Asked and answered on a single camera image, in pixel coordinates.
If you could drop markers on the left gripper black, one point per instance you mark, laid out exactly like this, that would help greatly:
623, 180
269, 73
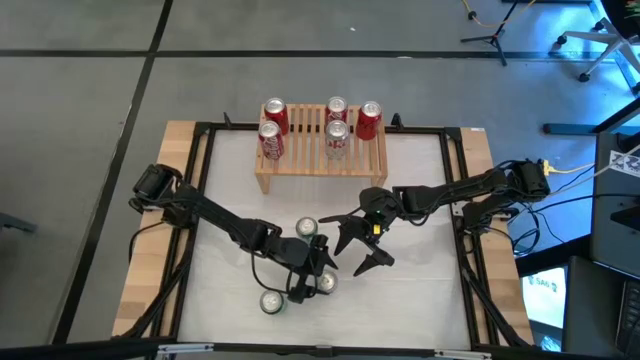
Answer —
300, 255

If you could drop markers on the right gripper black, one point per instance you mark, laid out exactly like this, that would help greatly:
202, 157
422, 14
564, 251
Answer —
377, 205

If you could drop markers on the silver diet cola can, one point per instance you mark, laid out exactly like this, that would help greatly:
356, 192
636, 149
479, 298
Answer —
328, 282
337, 145

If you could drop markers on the green Sprite can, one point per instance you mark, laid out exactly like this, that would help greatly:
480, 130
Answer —
306, 227
272, 301

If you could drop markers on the red Star Wars cola can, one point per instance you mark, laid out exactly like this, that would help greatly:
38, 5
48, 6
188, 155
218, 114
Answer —
336, 106

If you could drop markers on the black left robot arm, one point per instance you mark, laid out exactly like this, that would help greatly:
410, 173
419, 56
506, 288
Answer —
220, 217

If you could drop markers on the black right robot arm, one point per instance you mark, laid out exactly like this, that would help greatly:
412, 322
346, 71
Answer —
450, 190

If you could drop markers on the slatted wooden shelf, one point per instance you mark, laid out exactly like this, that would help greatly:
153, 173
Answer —
310, 150

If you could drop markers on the lit screen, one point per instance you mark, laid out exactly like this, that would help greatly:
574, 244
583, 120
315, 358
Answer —
545, 295

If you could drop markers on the yellow power strip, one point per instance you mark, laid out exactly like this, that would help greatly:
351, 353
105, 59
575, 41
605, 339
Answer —
547, 167

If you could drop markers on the black rig crossbar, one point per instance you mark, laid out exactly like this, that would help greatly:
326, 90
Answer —
100, 347

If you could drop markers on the black floor bar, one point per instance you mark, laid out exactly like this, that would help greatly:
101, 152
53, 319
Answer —
575, 129

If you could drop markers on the black tripod stand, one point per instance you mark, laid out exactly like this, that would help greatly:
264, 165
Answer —
492, 37

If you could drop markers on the dark grey desk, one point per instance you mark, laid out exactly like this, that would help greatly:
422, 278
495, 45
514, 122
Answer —
617, 215

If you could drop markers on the patterned paper sheet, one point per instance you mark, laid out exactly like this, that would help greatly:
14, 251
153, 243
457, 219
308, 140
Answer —
625, 162

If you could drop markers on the black keyboard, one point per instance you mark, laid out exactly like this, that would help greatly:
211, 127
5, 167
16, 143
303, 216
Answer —
631, 315

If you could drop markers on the grey chair star base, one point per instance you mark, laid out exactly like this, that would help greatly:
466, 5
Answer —
600, 37

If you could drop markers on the black frame post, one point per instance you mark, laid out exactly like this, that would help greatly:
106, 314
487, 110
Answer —
227, 120
397, 120

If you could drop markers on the black aluminium table frame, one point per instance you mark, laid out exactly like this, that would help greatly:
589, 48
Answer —
240, 126

